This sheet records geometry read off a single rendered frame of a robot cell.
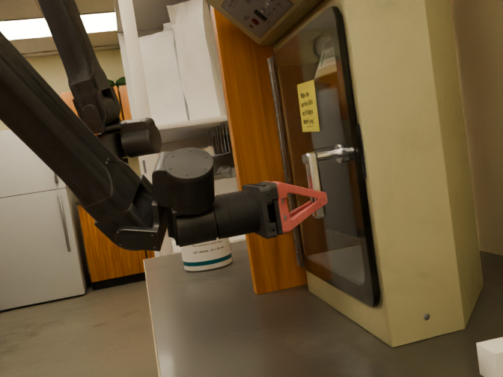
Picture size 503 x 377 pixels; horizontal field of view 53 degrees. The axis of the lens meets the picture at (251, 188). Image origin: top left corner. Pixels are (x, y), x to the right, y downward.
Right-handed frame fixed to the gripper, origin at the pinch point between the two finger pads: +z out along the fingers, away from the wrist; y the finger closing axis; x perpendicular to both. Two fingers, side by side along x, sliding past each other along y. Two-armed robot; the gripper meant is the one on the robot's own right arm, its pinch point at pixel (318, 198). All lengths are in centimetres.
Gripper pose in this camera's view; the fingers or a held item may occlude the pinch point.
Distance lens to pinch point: 69.0
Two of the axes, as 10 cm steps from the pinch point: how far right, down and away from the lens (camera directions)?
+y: -2.3, -0.4, 9.7
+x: 1.6, 9.8, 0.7
